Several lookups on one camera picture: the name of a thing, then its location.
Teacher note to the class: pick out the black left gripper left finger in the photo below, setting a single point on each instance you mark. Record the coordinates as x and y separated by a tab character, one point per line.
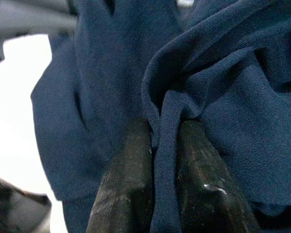
123	194

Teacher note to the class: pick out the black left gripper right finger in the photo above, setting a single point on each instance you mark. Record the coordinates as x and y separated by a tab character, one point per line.
203	194

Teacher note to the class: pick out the navy blue garment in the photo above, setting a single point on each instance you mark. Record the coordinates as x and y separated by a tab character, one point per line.
232	121

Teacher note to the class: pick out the large white garment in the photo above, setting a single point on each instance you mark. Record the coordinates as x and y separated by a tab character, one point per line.
12	109

